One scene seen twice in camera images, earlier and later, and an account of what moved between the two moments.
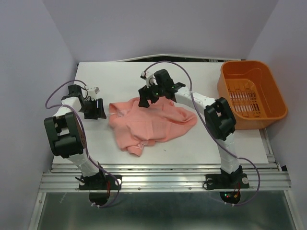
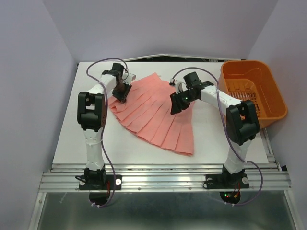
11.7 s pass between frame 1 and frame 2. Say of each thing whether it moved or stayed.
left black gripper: moved
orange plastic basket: stayed
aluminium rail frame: stayed
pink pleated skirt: moved
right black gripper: moved
